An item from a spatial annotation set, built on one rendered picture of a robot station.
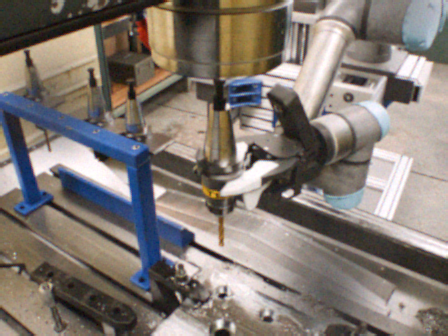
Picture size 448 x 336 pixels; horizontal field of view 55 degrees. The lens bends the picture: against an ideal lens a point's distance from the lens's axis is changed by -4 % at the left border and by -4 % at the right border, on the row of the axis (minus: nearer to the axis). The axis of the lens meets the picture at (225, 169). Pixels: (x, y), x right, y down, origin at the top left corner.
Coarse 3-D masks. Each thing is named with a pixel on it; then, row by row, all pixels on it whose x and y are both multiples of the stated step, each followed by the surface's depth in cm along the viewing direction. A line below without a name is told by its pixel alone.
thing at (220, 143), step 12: (228, 108) 55; (216, 120) 54; (228, 120) 55; (216, 132) 55; (228, 132) 55; (204, 144) 58; (216, 144) 56; (228, 144) 56; (204, 156) 58; (216, 156) 57; (228, 156) 57
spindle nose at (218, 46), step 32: (192, 0) 41; (224, 0) 41; (256, 0) 41; (288, 0) 45; (160, 32) 45; (192, 32) 43; (224, 32) 42; (256, 32) 43; (288, 32) 47; (160, 64) 48; (192, 64) 45; (224, 64) 44; (256, 64) 45
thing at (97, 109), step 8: (88, 88) 89; (96, 88) 89; (88, 96) 90; (96, 96) 89; (88, 104) 90; (96, 104) 90; (104, 104) 91; (88, 112) 91; (96, 112) 91; (104, 112) 92
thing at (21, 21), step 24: (0, 0) 16; (24, 0) 17; (48, 0) 18; (72, 0) 19; (96, 0) 20; (120, 0) 21; (144, 0) 23; (168, 0) 24; (0, 24) 16; (24, 24) 17; (48, 24) 18; (72, 24) 19; (96, 24) 21; (0, 48) 17; (24, 48) 18
